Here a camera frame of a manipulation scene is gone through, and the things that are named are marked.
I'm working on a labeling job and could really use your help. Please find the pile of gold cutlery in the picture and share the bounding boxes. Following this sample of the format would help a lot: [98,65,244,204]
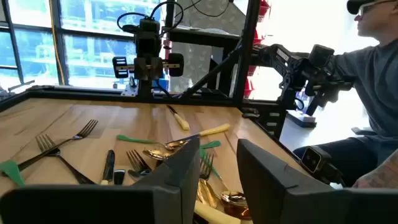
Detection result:
[0,0,282,141]

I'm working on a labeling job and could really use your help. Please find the person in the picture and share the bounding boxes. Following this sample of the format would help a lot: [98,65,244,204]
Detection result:
[292,0,398,189]

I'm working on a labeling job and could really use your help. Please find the orange hanging cable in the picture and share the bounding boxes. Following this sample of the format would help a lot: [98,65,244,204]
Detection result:
[48,0,67,86]

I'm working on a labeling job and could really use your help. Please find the white power adapter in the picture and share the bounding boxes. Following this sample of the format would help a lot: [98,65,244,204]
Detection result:
[286,109,317,129]

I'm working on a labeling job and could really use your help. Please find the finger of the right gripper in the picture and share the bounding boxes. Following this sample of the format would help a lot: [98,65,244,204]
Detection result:
[111,56,129,79]
[167,52,185,78]

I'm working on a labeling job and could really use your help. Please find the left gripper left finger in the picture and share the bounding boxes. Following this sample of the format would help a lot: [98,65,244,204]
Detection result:
[0,136,201,224]

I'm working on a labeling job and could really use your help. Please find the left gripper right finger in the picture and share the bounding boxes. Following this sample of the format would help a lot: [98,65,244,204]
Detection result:
[236,138,398,224]

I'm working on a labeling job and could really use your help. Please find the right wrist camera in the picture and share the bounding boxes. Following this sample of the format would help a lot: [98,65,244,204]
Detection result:
[139,17,161,34]

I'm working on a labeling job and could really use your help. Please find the grey patterned panel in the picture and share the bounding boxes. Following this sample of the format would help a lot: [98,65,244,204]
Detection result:
[169,0,248,94]

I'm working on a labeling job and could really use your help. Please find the person's forearm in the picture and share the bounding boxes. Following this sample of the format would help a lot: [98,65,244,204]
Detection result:
[353,149,398,189]

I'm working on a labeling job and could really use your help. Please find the silver mounting plate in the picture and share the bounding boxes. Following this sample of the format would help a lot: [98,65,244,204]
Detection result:
[120,83,140,97]

